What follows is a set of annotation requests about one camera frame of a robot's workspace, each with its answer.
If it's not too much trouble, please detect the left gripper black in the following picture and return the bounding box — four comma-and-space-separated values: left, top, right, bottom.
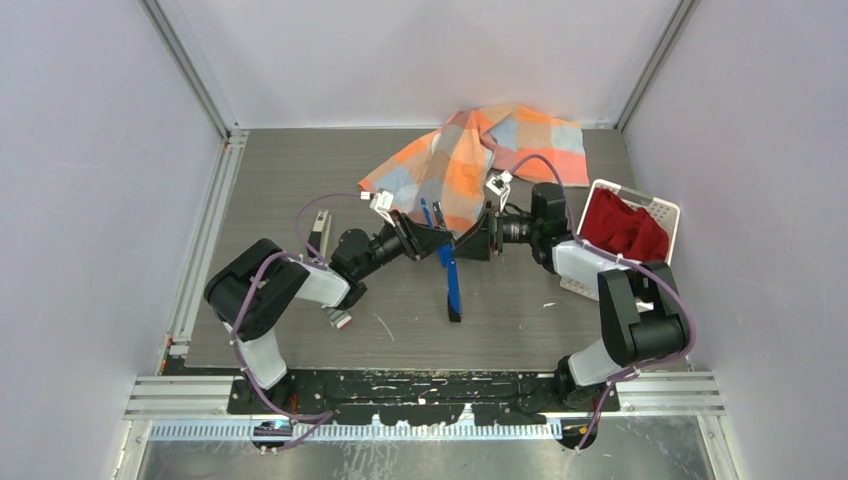
355, 209, 450, 279

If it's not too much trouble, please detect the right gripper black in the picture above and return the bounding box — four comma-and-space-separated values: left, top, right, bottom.
452, 199, 542, 261

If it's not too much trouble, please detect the blue stapler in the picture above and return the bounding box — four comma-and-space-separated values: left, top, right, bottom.
420, 198, 462, 323

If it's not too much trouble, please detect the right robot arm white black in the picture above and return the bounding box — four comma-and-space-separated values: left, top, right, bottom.
452, 180, 694, 411

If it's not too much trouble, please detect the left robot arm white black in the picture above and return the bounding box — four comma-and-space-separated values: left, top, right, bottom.
203, 211, 453, 413

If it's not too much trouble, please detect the black beige stapler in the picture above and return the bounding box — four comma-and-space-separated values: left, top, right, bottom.
307, 209, 332, 262

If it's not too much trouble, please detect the staple box tray with staples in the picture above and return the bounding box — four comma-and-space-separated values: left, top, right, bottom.
326, 308, 352, 330

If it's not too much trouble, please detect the orange checkered cloth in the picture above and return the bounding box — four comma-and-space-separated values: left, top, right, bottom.
358, 104, 589, 235

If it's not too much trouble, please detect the red cloth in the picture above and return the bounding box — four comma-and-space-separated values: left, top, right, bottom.
555, 190, 669, 284

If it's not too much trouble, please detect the white plastic basket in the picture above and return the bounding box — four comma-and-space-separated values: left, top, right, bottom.
559, 179, 680, 301

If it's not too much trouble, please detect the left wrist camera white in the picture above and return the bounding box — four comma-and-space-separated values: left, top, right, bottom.
359, 189, 395, 226

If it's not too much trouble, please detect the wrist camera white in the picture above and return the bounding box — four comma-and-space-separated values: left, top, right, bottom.
485, 171, 513, 212
359, 189, 395, 226

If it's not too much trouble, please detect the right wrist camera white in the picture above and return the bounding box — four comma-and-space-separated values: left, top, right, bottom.
485, 171, 513, 212

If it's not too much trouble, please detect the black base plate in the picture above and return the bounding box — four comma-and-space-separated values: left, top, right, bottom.
268, 369, 620, 426

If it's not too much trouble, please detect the aluminium slotted rail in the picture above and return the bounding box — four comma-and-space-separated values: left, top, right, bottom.
149, 420, 562, 442

